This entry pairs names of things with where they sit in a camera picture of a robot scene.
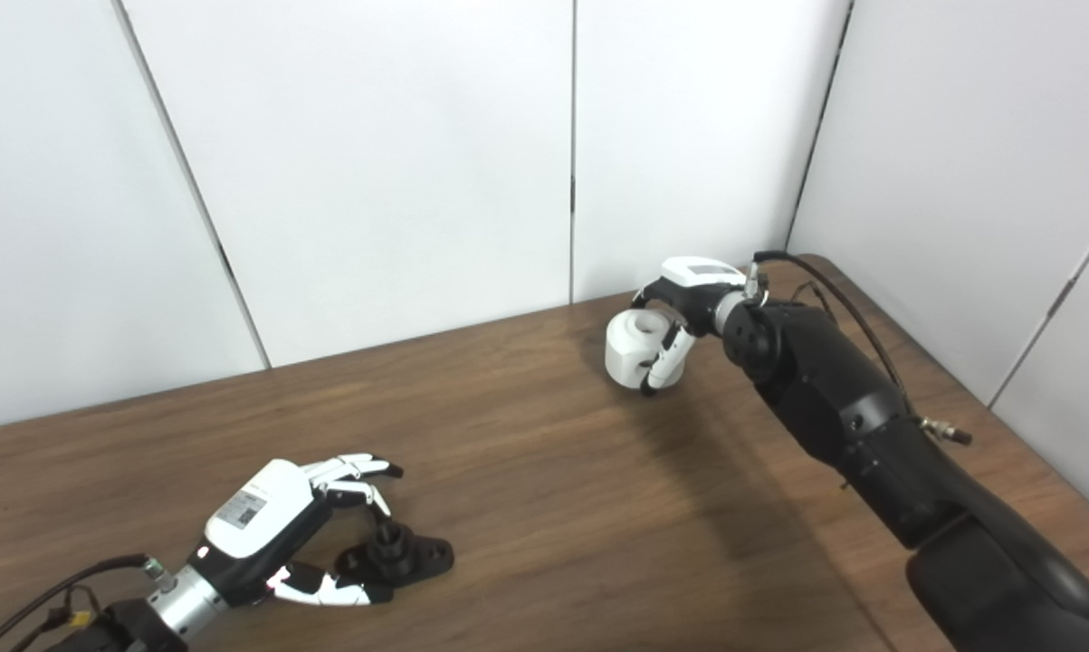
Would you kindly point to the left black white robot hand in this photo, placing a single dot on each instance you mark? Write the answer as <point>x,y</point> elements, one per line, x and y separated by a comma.
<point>254,516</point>

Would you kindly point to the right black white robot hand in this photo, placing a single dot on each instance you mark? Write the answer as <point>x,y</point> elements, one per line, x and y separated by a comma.
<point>702,285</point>

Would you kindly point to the round white piece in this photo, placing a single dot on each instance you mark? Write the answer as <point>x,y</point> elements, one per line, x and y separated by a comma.
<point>630,349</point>

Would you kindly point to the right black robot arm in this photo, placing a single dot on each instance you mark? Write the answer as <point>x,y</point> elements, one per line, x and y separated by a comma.
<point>870,426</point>

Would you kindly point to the black flanged holder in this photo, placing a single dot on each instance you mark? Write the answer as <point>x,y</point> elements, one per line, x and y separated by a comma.
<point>422,557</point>

